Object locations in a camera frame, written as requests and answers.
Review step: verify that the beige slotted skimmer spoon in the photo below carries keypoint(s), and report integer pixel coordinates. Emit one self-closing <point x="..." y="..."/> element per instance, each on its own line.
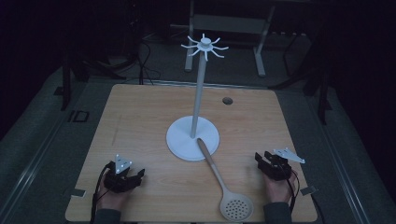
<point x="214" y="171"/>

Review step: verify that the white utensil stand with hooks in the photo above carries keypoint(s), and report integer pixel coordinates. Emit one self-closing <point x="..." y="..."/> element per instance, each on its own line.
<point x="199" y="93"/>

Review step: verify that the white metal desk frame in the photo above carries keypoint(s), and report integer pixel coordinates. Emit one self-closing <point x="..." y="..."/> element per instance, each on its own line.
<point x="224" y="23"/>

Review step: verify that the black metal stand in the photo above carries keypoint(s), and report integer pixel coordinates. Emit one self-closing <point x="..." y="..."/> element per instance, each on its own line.
<point x="322" y="102"/>
<point x="66" y="87"/>

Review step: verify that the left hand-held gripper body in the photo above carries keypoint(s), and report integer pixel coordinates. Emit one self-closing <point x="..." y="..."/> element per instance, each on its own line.
<point x="117" y="182"/>

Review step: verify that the person's right hand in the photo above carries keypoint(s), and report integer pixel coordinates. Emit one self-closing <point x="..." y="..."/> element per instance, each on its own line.
<point x="278" y="191"/>

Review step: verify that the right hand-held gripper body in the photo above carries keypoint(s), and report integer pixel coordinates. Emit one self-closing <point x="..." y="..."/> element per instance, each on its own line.
<point x="278" y="166"/>

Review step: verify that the person's left hand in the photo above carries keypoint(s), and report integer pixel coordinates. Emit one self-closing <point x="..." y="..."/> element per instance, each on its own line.
<point x="110" y="199"/>

